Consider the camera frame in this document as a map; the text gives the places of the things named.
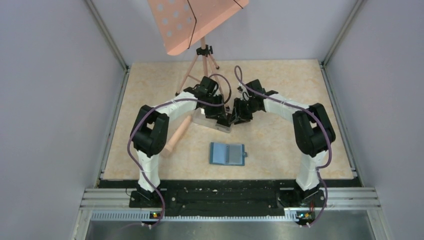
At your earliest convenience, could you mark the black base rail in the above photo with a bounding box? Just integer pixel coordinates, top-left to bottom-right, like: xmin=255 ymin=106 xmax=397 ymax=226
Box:
xmin=129 ymin=180 xmax=326 ymax=217

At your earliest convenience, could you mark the black card stack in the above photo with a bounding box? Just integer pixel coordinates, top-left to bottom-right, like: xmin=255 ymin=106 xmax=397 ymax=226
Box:
xmin=215 ymin=113 xmax=232 ymax=132

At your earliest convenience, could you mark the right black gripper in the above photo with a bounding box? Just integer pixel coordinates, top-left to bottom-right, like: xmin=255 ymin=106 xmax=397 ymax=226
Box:
xmin=229 ymin=97 xmax=259 ymax=126

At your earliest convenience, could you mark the teal card holder wallet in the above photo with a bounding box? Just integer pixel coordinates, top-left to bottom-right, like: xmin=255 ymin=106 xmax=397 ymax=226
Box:
xmin=209 ymin=142 xmax=248 ymax=166

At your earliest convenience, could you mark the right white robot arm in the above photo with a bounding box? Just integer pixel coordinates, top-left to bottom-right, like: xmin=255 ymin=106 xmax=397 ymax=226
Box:
xmin=229 ymin=79 xmax=336 ymax=206

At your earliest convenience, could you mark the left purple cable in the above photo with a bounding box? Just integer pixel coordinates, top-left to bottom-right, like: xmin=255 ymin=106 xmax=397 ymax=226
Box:
xmin=127 ymin=73 xmax=232 ymax=229

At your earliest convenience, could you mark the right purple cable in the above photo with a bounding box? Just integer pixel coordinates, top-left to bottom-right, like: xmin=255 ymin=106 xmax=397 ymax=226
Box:
xmin=234 ymin=65 xmax=333 ymax=229

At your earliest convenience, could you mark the purple cable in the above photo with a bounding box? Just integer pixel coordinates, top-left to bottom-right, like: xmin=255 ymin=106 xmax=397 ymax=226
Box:
xmin=127 ymin=73 xmax=232 ymax=229
xmin=234 ymin=65 xmax=333 ymax=229

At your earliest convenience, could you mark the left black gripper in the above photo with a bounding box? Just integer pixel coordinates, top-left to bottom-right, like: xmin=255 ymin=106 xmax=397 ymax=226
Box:
xmin=202 ymin=93 xmax=227 ymax=120

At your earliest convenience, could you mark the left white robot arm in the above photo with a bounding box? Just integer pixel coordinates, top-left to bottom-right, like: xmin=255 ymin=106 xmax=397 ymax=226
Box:
xmin=126 ymin=76 xmax=231 ymax=207

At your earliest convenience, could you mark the clear plastic box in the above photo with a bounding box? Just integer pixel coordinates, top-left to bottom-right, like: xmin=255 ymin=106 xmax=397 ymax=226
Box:
xmin=192 ymin=108 xmax=231 ymax=133

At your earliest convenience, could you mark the pink music stand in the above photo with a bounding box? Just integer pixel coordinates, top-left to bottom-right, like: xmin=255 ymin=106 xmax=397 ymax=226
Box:
xmin=148 ymin=0 xmax=249 ymax=94

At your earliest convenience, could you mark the pink toy microphone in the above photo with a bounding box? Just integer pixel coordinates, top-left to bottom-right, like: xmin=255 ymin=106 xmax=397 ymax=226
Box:
xmin=160 ymin=115 xmax=193 ymax=157

